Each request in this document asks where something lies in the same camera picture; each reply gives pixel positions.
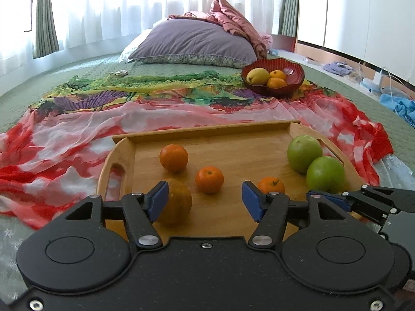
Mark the large brownish orange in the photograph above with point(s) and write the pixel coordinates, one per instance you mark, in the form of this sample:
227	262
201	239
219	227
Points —
177	202

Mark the blue cloth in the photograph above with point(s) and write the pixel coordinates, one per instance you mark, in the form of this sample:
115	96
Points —
397	107

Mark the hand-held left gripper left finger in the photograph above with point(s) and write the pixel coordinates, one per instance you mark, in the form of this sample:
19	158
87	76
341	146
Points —
159	201

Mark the small dark object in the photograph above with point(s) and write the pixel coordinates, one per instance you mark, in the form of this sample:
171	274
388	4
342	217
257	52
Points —
120	73

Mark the light blue box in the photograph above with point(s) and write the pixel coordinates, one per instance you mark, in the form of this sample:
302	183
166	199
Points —
369	85

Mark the matte green round fruit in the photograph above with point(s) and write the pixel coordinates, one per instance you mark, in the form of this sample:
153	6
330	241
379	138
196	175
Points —
303	154

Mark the shiny green apple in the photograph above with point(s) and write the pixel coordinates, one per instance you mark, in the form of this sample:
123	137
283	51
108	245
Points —
326	175

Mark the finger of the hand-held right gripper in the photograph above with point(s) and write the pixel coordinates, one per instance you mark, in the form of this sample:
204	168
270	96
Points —
330	199

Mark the white pillow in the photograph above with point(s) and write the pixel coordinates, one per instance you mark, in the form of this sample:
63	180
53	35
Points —
133	47

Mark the pink quilt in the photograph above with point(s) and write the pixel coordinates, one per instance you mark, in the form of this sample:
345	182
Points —
233	16

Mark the white charger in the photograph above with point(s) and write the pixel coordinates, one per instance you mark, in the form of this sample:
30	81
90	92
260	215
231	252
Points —
378	78

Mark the lavender cloth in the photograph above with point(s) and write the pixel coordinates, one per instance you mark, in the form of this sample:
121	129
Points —
338	68

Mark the small tangerine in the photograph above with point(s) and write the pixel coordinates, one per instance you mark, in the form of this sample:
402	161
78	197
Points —
174	158
209	179
271	185

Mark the colourful red printed scarf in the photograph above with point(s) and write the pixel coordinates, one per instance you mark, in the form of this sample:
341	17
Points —
64	142

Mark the white snowflake lace cloth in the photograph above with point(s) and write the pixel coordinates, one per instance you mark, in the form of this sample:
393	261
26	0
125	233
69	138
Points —
395	171

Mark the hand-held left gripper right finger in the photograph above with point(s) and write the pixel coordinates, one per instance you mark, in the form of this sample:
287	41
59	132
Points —
253	201

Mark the white wardrobe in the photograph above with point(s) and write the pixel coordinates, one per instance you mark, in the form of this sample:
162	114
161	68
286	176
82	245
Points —
356	9

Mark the green curtain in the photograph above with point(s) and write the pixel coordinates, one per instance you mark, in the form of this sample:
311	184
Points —
289	3
45	16

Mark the sheer white curtain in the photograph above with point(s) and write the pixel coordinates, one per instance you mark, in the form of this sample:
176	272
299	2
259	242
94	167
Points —
146	6

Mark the purple pillow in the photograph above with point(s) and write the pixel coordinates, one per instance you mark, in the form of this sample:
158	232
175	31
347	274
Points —
194	42

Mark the brown wooden headboard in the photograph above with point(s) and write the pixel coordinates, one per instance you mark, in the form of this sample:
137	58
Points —
283	42

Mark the red glass bowl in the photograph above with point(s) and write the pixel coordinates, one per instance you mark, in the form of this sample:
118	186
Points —
293	76

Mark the small orange in bowl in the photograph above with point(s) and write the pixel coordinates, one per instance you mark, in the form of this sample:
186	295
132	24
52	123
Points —
276	83
278	74

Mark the yellow mango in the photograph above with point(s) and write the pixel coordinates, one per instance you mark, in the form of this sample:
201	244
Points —
257	76

